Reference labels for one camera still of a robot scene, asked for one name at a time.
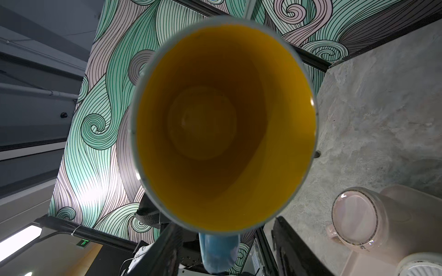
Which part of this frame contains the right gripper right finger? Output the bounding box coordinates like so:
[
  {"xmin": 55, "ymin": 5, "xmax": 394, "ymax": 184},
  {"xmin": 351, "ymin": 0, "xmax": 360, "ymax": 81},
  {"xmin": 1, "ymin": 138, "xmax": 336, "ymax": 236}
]
[{"xmin": 271, "ymin": 216, "xmax": 333, "ymax": 276}]

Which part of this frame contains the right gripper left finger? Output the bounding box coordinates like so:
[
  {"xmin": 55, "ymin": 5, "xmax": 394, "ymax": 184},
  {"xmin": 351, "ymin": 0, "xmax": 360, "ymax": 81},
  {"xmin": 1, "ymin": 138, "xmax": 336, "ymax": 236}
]
[{"xmin": 126, "ymin": 223, "xmax": 183, "ymax": 276}]

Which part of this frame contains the pink iridescent mug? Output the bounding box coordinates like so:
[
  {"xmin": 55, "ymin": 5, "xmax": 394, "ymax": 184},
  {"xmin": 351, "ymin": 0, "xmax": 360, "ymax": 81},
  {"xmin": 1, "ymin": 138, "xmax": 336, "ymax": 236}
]
[{"xmin": 326, "ymin": 186, "xmax": 442, "ymax": 263}]

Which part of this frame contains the blue mug yellow inside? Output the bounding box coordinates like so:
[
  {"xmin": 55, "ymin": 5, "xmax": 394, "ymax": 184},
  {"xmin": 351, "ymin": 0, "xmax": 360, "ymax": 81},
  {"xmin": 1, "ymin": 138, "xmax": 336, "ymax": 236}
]
[{"xmin": 130, "ymin": 16, "xmax": 318, "ymax": 274}]

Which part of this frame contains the white ribbed-bottom mug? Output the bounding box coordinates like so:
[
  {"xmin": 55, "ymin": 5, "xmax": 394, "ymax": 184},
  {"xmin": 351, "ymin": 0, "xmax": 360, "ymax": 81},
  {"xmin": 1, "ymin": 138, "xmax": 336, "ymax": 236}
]
[{"xmin": 394, "ymin": 253, "xmax": 442, "ymax": 276}]

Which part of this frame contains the pink silicone tray mat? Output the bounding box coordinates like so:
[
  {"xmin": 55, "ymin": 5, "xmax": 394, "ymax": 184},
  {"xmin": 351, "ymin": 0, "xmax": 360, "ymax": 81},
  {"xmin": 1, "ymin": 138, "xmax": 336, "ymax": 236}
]
[{"xmin": 338, "ymin": 184, "xmax": 442, "ymax": 276}]

